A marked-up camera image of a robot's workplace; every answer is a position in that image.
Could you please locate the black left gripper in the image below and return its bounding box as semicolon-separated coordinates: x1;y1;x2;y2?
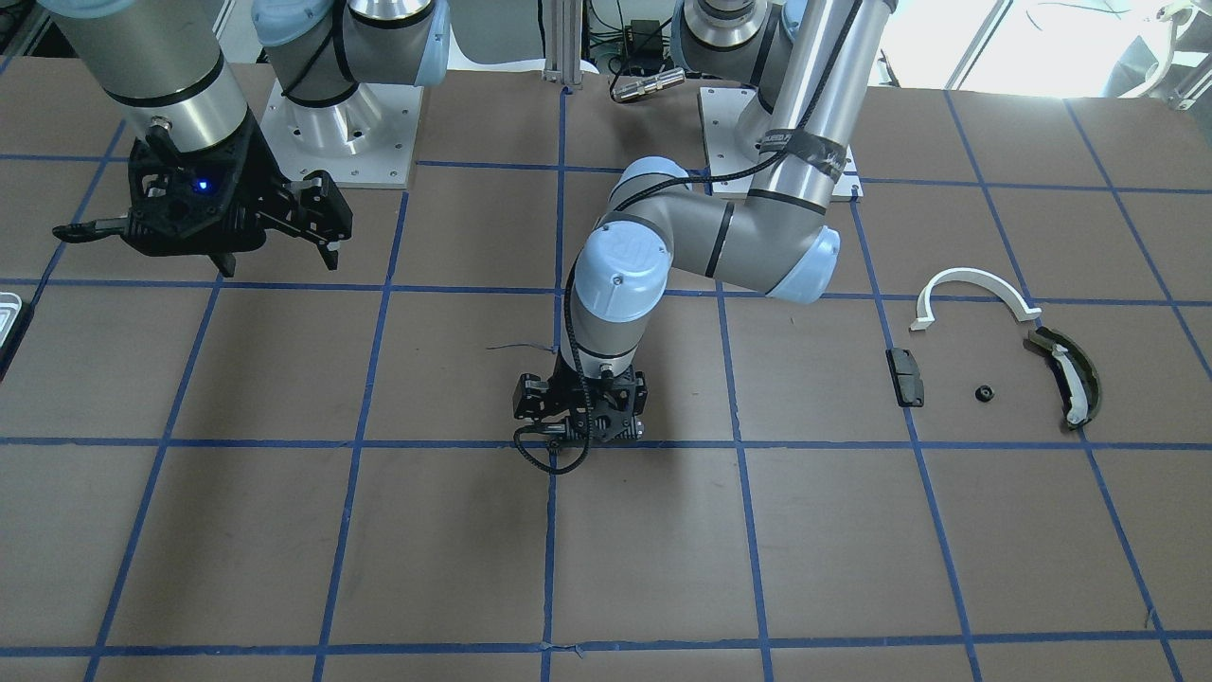
511;366;648;445

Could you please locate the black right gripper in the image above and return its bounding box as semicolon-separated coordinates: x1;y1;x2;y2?
52;114;351;277

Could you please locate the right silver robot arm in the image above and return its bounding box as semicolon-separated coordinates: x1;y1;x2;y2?
45;1;451;277

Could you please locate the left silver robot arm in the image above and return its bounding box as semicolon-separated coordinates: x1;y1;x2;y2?
511;1;897;449

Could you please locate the dark grey brake pad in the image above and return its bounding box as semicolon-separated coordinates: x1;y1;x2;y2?
884;346;925;407

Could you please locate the white curved plastic clip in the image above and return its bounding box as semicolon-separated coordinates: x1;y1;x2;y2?
908;267;1044;332

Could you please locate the green curved brake shoe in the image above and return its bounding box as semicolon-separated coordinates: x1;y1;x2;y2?
1025;327;1102;431

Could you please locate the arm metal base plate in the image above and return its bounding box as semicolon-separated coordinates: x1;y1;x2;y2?
261;82;427;189
699;87;863;202

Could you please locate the aluminium frame post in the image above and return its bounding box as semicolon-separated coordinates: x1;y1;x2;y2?
541;0;585;90

